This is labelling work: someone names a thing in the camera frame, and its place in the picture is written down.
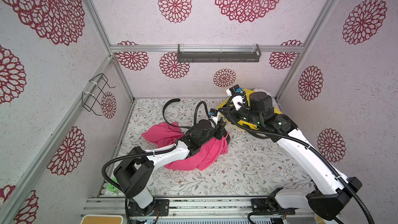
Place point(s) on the white pink plush toy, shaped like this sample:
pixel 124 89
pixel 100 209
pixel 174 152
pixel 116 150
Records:
pixel 262 90

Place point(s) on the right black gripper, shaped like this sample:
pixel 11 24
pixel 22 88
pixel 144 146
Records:
pixel 241 109

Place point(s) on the black wall shelf rail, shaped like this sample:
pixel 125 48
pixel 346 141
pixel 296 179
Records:
pixel 252 56

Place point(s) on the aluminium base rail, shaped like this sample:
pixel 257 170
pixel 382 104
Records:
pixel 182 207

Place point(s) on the black wire wall rack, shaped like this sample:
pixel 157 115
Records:
pixel 92 98

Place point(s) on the wooden board white frame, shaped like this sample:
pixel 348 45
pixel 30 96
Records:
pixel 102 219

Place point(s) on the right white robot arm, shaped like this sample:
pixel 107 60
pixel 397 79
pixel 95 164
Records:
pixel 332 189

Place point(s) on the pink trousers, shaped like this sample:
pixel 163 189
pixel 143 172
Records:
pixel 165 135

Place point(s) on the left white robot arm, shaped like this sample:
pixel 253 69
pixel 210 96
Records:
pixel 134 172

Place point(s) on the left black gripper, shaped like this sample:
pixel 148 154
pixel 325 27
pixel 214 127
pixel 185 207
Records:
pixel 219 129

